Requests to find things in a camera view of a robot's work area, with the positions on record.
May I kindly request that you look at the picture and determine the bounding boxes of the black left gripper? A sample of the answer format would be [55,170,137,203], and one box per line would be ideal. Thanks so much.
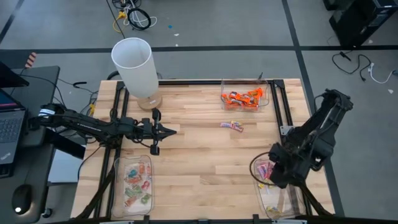
[123,108,177,156]

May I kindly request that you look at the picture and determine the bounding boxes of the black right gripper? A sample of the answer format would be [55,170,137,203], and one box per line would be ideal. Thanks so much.
[268,142,307,190]

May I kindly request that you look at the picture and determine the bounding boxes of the pale pink candy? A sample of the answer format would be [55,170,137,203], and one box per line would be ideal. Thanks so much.
[257,162,268,180]

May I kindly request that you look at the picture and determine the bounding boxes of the clear plastic bin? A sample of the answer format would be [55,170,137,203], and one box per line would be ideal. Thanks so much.
[251,152,305,219]
[220,77,271,113]
[111,154,155,218]

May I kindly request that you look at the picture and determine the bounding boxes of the white cylinder lamp wooden base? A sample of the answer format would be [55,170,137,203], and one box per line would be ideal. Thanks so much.
[111,37,164,112]

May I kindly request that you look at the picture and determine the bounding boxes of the white panel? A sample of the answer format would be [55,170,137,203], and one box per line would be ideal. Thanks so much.
[48,148,83,184]

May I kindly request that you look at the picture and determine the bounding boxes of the black desk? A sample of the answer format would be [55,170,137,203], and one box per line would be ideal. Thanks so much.
[0,65,62,224]

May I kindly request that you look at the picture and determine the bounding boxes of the small black desk device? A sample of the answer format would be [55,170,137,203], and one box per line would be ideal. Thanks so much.
[27,116,40,131]

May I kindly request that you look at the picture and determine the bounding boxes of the orange black striped object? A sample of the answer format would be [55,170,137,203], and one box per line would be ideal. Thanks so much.
[24,52,37,69]

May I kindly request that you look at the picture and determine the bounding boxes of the black laptop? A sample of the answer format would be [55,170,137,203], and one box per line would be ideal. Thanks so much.
[0,88,27,166]

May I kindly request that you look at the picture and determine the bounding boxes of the black computer mouse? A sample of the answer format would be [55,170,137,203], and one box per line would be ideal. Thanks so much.
[11,184,33,216]

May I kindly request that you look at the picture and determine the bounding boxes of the black computer tower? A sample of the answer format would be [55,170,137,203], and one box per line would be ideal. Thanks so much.
[328,0,398,47]

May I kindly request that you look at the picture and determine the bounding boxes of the black screen lid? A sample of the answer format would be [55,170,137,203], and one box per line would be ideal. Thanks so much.
[0,61,30,89]

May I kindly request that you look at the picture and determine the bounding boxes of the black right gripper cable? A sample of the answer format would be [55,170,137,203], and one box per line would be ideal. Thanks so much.
[249,151,277,187]

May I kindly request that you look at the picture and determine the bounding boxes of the black cable coil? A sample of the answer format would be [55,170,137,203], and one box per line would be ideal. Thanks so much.
[127,7,152,31]

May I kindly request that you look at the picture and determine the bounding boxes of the black floor cable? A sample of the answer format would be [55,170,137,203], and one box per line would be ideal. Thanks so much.
[331,51,373,82]

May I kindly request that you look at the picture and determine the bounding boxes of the yellow power cable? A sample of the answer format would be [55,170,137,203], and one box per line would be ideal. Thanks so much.
[112,11,127,34]

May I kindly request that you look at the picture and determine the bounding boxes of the white floor cable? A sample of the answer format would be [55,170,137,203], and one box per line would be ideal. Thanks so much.
[368,63,396,85]

